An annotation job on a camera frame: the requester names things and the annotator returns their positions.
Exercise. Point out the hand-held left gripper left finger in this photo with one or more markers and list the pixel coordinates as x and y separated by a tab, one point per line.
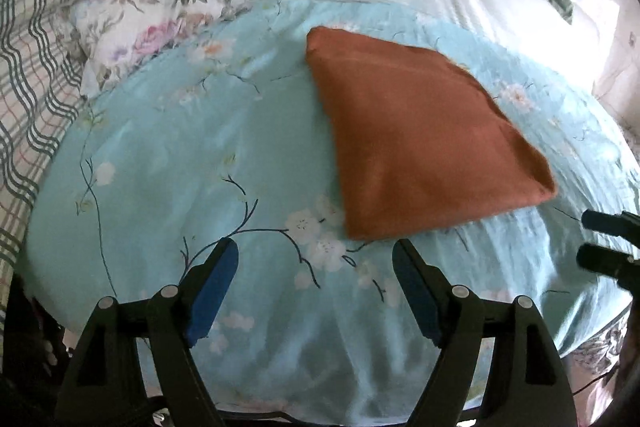
212	292

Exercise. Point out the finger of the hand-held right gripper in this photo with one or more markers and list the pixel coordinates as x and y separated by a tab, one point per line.
600	259
605	222

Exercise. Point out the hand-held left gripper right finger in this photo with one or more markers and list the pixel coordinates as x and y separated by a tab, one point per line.
417	294

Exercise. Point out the orange knit sweater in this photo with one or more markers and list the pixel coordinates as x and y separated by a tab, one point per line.
425	132

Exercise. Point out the light blue floral blanket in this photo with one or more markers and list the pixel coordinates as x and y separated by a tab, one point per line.
175	147

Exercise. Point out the pale floral bed sheet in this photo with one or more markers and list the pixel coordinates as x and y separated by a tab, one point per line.
615	57

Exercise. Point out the plaid checked blanket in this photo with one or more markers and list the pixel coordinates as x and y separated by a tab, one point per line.
35	82

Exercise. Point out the pink floral pillow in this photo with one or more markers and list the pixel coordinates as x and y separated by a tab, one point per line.
130	22

